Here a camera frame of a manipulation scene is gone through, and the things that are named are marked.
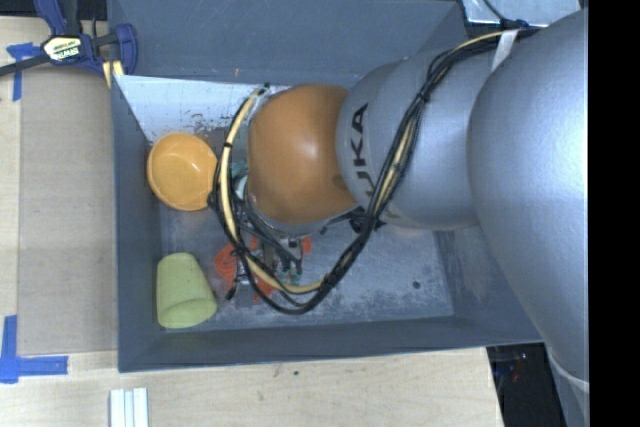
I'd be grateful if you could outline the orange bowl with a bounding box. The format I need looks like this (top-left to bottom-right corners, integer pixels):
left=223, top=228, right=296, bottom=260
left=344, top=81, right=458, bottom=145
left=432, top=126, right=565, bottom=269
left=145, top=131, right=220, bottom=213

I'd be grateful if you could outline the yellow-green cup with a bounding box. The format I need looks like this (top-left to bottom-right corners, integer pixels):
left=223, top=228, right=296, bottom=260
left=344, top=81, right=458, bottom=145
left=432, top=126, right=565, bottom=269
left=155, top=251, right=219, bottom=330

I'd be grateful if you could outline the orange-red plastic thing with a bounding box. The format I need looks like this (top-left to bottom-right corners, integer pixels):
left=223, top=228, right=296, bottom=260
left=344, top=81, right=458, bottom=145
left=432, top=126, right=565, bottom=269
left=213, top=236, right=314, bottom=304

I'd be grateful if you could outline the pale wood flat board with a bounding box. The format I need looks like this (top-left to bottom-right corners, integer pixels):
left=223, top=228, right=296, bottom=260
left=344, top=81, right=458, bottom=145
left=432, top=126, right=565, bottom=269
left=16, top=68, right=119, bottom=357

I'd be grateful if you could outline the grey metal bin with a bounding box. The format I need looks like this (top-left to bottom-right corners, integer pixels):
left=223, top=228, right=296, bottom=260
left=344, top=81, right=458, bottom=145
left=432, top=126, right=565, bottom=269
left=104, top=0, right=545, bottom=374

